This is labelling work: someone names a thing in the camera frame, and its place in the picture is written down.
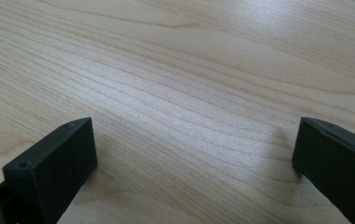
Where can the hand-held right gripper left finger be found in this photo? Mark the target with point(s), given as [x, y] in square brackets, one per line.
[51, 168]

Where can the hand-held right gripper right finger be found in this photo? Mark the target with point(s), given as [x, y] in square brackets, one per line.
[334, 165]

